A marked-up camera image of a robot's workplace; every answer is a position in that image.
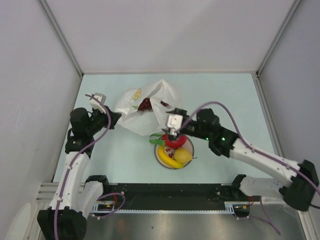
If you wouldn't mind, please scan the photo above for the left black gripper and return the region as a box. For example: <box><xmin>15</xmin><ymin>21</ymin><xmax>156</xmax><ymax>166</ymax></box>
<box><xmin>86</xmin><ymin>105</ymin><xmax>121</xmax><ymax>136</ymax></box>

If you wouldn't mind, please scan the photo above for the red fake dragon fruit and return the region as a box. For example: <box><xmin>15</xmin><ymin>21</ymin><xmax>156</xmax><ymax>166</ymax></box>
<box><xmin>149</xmin><ymin>133</ymin><xmax>188</xmax><ymax>149</ymax></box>

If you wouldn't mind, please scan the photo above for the yellow fake lemon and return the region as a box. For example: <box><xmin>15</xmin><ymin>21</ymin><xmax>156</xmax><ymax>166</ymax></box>
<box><xmin>173</xmin><ymin>148</ymin><xmax>193</xmax><ymax>164</ymax></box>

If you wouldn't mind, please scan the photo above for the round printed plate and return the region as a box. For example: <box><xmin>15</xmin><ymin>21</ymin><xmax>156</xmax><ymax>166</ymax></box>
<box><xmin>154</xmin><ymin>137</ymin><xmax>196</xmax><ymax>170</ymax></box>

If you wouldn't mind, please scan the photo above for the yellow fake banana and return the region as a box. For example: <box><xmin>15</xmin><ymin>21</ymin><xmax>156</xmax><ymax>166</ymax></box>
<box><xmin>157</xmin><ymin>146</ymin><xmax>184</xmax><ymax>169</ymax></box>

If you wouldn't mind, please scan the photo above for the white plastic bag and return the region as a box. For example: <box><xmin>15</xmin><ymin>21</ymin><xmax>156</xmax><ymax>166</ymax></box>
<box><xmin>114</xmin><ymin>79</ymin><xmax>183</xmax><ymax>136</ymax></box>

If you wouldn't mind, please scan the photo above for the dark red fake fruit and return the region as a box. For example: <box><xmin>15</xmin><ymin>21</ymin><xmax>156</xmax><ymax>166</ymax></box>
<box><xmin>137</xmin><ymin>97</ymin><xmax>171</xmax><ymax>112</ymax></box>

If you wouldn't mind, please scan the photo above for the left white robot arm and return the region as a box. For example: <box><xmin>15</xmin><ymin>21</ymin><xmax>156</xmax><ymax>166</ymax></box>
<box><xmin>37</xmin><ymin>107</ymin><xmax>121</xmax><ymax>240</ymax></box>

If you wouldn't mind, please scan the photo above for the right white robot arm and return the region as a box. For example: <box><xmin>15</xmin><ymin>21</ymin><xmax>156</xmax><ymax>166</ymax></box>
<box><xmin>164</xmin><ymin>108</ymin><xmax>320</xmax><ymax>212</ymax></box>

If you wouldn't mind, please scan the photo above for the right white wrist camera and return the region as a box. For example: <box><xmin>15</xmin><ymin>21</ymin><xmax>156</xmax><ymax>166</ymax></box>
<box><xmin>166</xmin><ymin>113</ymin><xmax>183</xmax><ymax>131</ymax></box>

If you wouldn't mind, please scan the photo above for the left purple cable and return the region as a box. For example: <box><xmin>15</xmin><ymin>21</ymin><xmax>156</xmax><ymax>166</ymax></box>
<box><xmin>53</xmin><ymin>93</ymin><xmax>126</xmax><ymax>240</ymax></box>

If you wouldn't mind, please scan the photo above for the purple cable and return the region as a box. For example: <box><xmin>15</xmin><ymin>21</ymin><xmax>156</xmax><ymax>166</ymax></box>
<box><xmin>53</xmin><ymin>93</ymin><xmax>126</xmax><ymax>240</ymax></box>
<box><xmin>178</xmin><ymin>101</ymin><xmax>320</xmax><ymax>235</ymax></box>

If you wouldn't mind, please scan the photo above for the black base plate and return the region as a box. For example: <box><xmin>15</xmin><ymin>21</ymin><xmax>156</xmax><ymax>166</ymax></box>
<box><xmin>95</xmin><ymin>183</ymin><xmax>260</xmax><ymax>211</ymax></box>

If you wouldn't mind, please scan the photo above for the aluminium front rail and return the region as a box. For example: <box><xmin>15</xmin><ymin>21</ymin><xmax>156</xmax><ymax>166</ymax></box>
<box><xmin>36</xmin><ymin>182</ymin><xmax>308</xmax><ymax>204</ymax></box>

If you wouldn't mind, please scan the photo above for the white slotted cable duct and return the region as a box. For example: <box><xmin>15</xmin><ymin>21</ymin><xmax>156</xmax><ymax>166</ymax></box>
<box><xmin>90</xmin><ymin>202</ymin><xmax>235</xmax><ymax>216</ymax></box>

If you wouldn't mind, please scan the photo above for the left aluminium frame post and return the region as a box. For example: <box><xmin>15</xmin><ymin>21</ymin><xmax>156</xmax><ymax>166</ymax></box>
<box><xmin>36</xmin><ymin>0</ymin><xmax>84</xmax><ymax>79</ymax></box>

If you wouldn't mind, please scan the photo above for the aluminium frame post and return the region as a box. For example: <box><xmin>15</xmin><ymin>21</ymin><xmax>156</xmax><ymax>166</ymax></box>
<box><xmin>36</xmin><ymin>0</ymin><xmax>84</xmax><ymax>79</ymax></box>
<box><xmin>254</xmin><ymin>0</ymin><xmax>305</xmax><ymax>77</ymax></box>

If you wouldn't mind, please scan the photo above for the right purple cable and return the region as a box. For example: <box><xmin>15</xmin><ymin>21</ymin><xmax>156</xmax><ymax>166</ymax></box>
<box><xmin>178</xmin><ymin>101</ymin><xmax>320</xmax><ymax>235</ymax></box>

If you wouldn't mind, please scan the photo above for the right aluminium frame post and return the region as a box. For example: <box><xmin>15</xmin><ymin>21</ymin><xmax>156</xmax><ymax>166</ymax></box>
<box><xmin>254</xmin><ymin>0</ymin><xmax>305</xmax><ymax>77</ymax></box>

